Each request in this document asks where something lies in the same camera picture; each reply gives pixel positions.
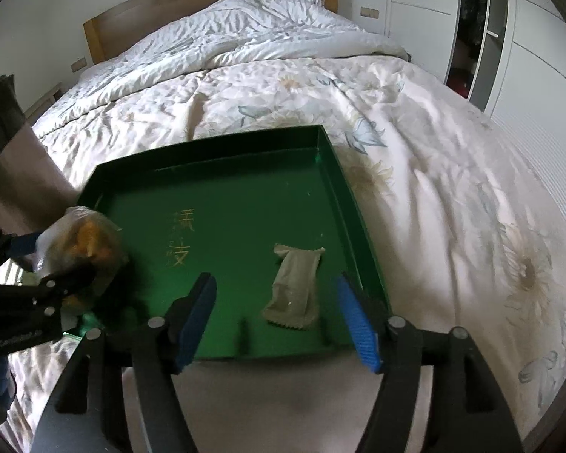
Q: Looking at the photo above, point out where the beige snack packet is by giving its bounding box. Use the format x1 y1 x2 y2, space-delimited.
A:
263 244 326 330

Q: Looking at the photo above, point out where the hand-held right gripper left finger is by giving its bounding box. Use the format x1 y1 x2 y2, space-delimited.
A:
31 271 218 453

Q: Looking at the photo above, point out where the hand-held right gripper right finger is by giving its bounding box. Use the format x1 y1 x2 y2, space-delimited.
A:
336 271 536 453

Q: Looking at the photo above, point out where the wooden headboard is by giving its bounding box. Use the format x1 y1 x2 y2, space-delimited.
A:
83 0 339 65

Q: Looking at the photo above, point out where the white wardrobe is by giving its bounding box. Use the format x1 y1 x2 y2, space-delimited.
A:
387 0 566 230

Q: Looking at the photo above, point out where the floral blanket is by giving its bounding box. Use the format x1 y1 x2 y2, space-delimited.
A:
5 57 566 447

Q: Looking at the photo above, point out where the beige low wall shelf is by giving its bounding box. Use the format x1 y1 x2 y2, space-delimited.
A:
23 82 63 120

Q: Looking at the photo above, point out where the white leaf-print duvet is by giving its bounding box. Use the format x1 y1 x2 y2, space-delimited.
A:
78 0 412 105

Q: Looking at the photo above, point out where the clear packet of orange snacks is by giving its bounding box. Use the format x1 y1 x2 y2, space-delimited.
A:
35 206 129 312

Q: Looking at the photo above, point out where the green tray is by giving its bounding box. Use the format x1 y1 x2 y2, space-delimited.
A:
75 125 391 364

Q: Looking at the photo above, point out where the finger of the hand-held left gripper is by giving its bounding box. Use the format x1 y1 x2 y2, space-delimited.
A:
23 263 101 304
0 229 44 279

